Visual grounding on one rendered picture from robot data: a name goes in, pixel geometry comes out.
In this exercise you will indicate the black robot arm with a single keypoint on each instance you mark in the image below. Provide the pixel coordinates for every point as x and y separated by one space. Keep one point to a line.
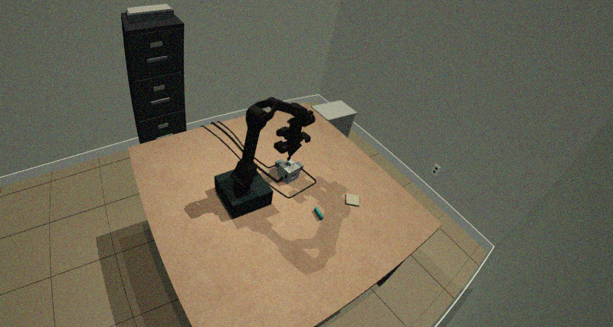
256 119

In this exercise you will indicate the small teal bar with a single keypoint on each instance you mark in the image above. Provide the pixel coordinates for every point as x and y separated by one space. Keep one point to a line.
318 212

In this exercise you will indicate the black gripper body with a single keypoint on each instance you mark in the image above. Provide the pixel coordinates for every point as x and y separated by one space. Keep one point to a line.
292 139

